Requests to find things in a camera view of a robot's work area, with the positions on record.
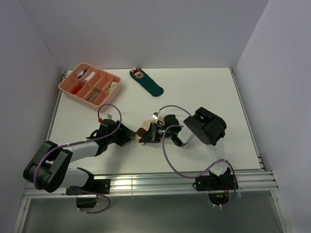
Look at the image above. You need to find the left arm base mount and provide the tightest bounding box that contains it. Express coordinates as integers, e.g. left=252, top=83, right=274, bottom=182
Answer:
left=66, top=179, right=111, bottom=213

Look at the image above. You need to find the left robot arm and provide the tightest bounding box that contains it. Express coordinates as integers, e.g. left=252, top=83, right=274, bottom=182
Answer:
left=23, top=119, right=136, bottom=195

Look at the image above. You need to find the pink divided organizer tray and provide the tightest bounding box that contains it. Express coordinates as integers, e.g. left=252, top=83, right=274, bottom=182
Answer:
left=58, top=63, right=122, bottom=112

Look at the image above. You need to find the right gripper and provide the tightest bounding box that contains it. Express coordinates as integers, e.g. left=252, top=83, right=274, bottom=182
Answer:
left=140, top=123, right=174, bottom=144

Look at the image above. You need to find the cream yellow sock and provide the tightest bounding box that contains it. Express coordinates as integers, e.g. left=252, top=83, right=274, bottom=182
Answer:
left=106, top=82, right=119, bottom=93

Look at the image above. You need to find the white rolled item in tray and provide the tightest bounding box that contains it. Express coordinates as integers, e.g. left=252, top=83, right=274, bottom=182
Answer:
left=85, top=71, right=96, bottom=82

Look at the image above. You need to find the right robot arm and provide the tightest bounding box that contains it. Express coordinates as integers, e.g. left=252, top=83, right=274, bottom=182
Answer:
left=137, top=107, right=231, bottom=189

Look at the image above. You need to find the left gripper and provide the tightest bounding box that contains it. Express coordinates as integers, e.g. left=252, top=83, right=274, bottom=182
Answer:
left=106, top=120, right=136, bottom=147

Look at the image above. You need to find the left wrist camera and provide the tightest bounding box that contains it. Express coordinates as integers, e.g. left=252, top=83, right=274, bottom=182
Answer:
left=98, top=114, right=113, bottom=123

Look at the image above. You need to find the aluminium front rail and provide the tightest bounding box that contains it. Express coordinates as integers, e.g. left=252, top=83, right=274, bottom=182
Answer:
left=23, top=169, right=279, bottom=199

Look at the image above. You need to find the dark green Christmas sock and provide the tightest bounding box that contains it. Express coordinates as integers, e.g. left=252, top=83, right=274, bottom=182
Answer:
left=129, top=67, right=164, bottom=97

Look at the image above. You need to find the black item in tray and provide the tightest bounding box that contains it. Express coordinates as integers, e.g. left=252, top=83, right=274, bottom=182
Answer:
left=78, top=69, right=87, bottom=79

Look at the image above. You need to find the red rolled item in tray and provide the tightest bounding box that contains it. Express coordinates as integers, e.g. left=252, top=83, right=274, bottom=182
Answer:
left=71, top=85, right=83, bottom=95

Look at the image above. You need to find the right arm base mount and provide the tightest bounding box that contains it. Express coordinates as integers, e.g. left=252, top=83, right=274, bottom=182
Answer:
left=192, top=171, right=239, bottom=207

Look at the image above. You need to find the striped beige brown sock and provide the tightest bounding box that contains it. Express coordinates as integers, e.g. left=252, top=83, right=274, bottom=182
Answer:
left=134, top=120, right=155, bottom=146

